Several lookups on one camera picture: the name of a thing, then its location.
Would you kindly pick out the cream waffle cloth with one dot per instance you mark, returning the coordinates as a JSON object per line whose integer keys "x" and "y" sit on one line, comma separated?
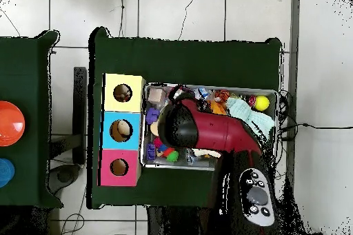
{"x": 209, "y": 153}

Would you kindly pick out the multicolour fabric knot toy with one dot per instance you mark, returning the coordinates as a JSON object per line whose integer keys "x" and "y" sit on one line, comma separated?
{"x": 122, "y": 94}

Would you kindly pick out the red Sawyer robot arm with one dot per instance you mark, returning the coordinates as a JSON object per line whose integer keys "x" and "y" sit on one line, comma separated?
{"x": 218, "y": 133}

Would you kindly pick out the shallow clear mesh bin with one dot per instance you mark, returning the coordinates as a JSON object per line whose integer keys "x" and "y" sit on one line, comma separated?
{"x": 176, "y": 164}

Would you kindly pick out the wooden box with three holes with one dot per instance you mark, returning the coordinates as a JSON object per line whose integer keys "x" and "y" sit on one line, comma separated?
{"x": 132, "y": 135}

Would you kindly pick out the purple toy block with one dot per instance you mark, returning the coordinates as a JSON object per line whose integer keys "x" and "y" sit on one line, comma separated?
{"x": 152, "y": 116}

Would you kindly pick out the plain wooden cube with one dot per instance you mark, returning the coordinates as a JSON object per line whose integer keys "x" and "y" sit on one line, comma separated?
{"x": 156, "y": 95}

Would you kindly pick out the crushed clear plastic bottle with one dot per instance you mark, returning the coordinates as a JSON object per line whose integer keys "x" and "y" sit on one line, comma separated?
{"x": 200, "y": 93}

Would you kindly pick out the blue plastic brick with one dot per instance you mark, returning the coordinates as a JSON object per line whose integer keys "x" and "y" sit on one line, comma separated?
{"x": 150, "y": 152}

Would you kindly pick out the orange tiger plush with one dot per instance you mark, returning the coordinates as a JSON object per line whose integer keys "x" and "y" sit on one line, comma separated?
{"x": 222, "y": 95}

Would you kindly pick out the dark green table cloth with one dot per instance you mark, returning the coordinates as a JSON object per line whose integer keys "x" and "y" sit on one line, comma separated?
{"x": 193, "y": 61}
{"x": 27, "y": 80}

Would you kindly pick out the light blue waffle cloth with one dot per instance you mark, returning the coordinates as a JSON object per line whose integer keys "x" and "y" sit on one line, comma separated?
{"x": 240, "y": 108}

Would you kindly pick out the yellow ball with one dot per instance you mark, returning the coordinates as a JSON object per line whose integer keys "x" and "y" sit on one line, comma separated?
{"x": 261, "y": 103}

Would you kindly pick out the grey stand foot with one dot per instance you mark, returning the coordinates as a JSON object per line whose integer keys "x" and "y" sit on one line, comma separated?
{"x": 64, "y": 175}

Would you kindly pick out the orange plastic bowl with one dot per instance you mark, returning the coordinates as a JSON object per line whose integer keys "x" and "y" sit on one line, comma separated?
{"x": 11, "y": 123}

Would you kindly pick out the blue ribbed cup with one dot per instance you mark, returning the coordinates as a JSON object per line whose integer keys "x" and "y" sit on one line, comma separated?
{"x": 5, "y": 173}

